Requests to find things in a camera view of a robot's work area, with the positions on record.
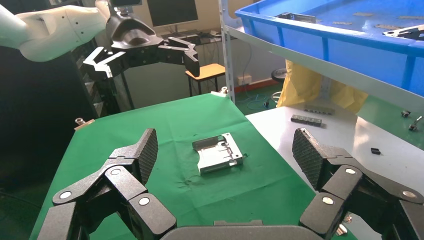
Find dark computer desk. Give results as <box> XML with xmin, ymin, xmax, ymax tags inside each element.
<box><xmin>155</xmin><ymin>28</ymin><xmax>226</xmax><ymax>46</ymax></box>

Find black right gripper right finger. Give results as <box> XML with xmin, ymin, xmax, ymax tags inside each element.
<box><xmin>291</xmin><ymin>127</ymin><xmax>424</xmax><ymax>240</ymax></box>

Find wooden top stool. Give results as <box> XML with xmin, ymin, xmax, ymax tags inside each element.
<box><xmin>184</xmin><ymin>63</ymin><xmax>227</xmax><ymax>97</ymax></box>

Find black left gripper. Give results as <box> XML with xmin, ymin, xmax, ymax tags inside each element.
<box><xmin>82</xmin><ymin>14</ymin><xmax>201</xmax><ymax>82</ymax></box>

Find black computer monitor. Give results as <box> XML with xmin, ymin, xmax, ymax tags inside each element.
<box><xmin>145</xmin><ymin>0</ymin><xmax>200</xmax><ymax>29</ymax></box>

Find black stool with chrome base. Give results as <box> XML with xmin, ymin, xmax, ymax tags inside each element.
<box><xmin>269</xmin><ymin>67</ymin><xmax>289</xmax><ymax>104</ymax></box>

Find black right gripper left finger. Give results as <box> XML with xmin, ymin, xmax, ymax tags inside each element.
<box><xmin>36</xmin><ymin>128</ymin><xmax>178</xmax><ymax>240</ymax></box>

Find large blue plastic parts bin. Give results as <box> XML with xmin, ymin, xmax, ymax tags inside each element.
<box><xmin>234</xmin><ymin>0</ymin><xmax>424</xmax><ymax>97</ymax></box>

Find green table cloth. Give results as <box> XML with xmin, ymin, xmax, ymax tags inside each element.
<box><xmin>29</xmin><ymin>92</ymin><xmax>359</xmax><ymax>240</ymax></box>

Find stamped metal bracket plate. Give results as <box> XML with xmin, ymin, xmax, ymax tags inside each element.
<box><xmin>276</xmin><ymin>12</ymin><xmax>317</xmax><ymax>24</ymax></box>
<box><xmin>192</xmin><ymin>132</ymin><xmax>249</xmax><ymax>175</ymax></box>
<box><xmin>382</xmin><ymin>24</ymin><xmax>424</xmax><ymax>41</ymax></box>

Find blue cable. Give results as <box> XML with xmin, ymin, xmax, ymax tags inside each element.
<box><xmin>245</xmin><ymin>94</ymin><xmax>276</xmax><ymax>112</ymax></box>

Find metal link strip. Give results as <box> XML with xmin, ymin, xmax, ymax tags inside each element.
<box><xmin>290</xmin><ymin>114</ymin><xmax>323</xmax><ymax>127</ymax></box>
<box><xmin>303</xmin><ymin>105</ymin><xmax>335</xmax><ymax>116</ymax></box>

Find white metal shelf rack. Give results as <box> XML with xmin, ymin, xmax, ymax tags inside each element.
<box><xmin>218</xmin><ymin>0</ymin><xmax>424</xmax><ymax>240</ymax></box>

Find yellow plastic bag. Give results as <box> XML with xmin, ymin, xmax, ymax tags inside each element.
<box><xmin>276</xmin><ymin>59</ymin><xmax>369</xmax><ymax>115</ymax></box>

